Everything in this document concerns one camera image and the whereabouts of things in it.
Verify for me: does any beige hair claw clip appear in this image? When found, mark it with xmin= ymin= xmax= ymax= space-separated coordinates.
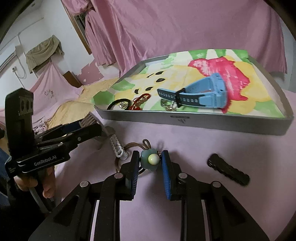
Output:
xmin=79 ymin=112 xmax=115 ymax=149

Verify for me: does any green flower hair tie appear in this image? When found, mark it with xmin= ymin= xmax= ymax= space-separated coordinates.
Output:
xmin=115 ymin=138 xmax=165 ymax=173

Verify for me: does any black scalloped hair clip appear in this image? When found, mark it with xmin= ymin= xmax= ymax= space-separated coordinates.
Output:
xmin=207 ymin=154 xmax=250 ymax=186

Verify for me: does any black hair tie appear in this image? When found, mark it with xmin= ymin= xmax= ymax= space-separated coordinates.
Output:
xmin=107 ymin=98 xmax=132 ymax=110

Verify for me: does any red beaded string bracelet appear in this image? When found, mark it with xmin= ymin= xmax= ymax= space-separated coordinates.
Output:
xmin=127 ymin=93 xmax=152 ymax=111

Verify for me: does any blue smart watch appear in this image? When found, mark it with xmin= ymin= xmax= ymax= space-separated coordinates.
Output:
xmin=157 ymin=73 xmax=228 ymax=109

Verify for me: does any person's left hand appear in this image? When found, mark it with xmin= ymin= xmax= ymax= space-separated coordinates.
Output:
xmin=14 ymin=166 xmax=57 ymax=199

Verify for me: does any yellow bed sheet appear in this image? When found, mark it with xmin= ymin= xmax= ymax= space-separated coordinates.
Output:
xmin=46 ymin=78 xmax=117 ymax=129

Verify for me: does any pink embroidered cloth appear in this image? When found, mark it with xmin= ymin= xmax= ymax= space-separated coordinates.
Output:
xmin=0 ymin=61 xmax=84 ymax=135

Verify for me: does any brown wooden headboard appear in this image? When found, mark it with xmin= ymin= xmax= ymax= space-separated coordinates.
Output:
xmin=63 ymin=71 xmax=82 ymax=88

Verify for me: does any pink table cloth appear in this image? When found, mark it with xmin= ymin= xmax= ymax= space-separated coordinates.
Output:
xmin=54 ymin=89 xmax=296 ymax=241

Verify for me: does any olive green hanging cloth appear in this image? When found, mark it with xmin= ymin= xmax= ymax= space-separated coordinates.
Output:
xmin=26 ymin=35 xmax=65 ymax=73

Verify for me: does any pink window curtain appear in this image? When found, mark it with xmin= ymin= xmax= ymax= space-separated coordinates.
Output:
xmin=62 ymin=1 xmax=116 ymax=65

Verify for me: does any white air conditioner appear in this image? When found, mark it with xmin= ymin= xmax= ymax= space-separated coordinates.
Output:
xmin=1 ymin=35 xmax=23 ymax=74

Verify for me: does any grey cardboard tray box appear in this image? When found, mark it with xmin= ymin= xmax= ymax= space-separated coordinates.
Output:
xmin=95 ymin=54 xmax=294 ymax=136

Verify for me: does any colourful floral tray liner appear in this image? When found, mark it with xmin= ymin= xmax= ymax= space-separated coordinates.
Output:
xmin=92 ymin=49 xmax=284 ymax=118

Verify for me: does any large pink hanging curtain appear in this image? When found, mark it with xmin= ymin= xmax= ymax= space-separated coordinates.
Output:
xmin=92 ymin=1 xmax=287 ymax=73

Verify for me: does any white braided bracelet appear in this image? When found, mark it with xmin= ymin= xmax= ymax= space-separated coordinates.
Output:
xmin=109 ymin=134 xmax=129 ymax=161

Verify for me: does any small silver ring charm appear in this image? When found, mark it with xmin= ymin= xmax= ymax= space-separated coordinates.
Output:
xmin=161 ymin=98 xmax=178 ymax=111

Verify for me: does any wooden window frame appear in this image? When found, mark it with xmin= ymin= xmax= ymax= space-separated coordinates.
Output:
xmin=62 ymin=3 xmax=92 ymax=55

